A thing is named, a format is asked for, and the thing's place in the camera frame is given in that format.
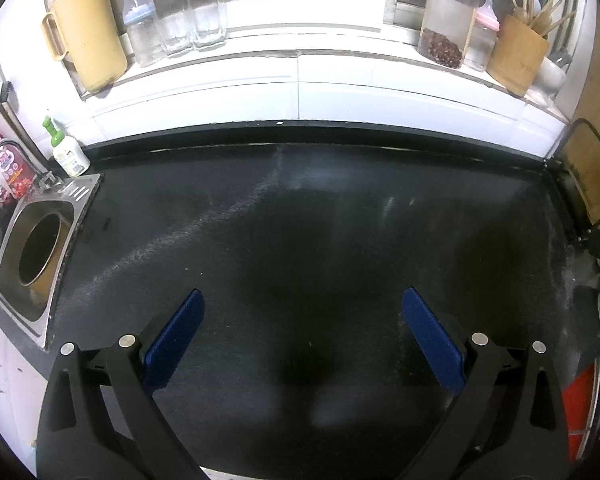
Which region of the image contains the steel sink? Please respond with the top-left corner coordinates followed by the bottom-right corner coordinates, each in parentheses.
top-left (0, 173), bottom-right (104, 352)

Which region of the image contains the green pump soap bottle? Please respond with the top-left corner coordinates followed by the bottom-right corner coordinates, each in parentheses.
top-left (41, 115), bottom-right (92, 178)

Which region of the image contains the white stone mortar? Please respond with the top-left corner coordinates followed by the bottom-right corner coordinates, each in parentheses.
top-left (534, 51), bottom-right (574, 99)

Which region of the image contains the blue baby bottle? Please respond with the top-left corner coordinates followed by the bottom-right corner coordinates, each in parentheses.
top-left (122, 0), bottom-right (164, 68)

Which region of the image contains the clear drinking glass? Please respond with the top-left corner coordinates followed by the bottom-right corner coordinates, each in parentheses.
top-left (149, 0), bottom-right (194, 57)
top-left (184, 0), bottom-right (229, 51)

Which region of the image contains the clear plastic spice jar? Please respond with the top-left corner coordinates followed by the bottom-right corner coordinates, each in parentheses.
top-left (417, 0), bottom-right (483, 72)

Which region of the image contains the pink baby bottle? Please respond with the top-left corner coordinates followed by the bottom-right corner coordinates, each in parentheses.
top-left (462, 0), bottom-right (499, 73)

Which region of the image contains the metal faucet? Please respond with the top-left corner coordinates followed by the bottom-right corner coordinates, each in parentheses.
top-left (0, 138), bottom-right (34, 194)

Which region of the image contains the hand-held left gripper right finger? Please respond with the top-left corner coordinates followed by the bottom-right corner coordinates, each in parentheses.
top-left (401, 286), bottom-right (571, 480)

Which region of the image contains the red printed packet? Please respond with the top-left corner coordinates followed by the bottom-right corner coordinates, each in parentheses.
top-left (0, 146), bottom-right (37, 207)

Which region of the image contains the large wooden cutting board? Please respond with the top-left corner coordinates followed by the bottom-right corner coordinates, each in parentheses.
top-left (564, 0), bottom-right (600, 227)

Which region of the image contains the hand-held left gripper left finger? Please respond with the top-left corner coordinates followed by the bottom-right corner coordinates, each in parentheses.
top-left (35, 288), bottom-right (207, 480)

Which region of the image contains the bamboo utensil holder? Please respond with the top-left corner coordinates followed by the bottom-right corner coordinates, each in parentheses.
top-left (486, 13), bottom-right (553, 98)

